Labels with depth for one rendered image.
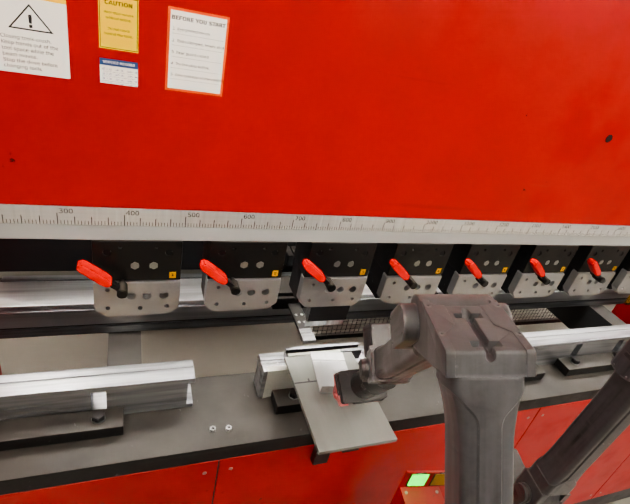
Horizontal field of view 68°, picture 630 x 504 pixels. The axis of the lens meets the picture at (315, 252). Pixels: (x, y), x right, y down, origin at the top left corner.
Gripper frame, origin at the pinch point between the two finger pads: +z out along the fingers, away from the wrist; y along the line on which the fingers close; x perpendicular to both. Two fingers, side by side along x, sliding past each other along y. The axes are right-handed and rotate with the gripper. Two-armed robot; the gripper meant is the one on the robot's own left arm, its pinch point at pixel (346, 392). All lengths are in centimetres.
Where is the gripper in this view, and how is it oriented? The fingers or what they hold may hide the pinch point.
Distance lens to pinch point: 109.3
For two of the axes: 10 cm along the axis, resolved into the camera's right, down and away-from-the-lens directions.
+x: 1.6, 9.0, -4.0
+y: -9.3, 0.1, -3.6
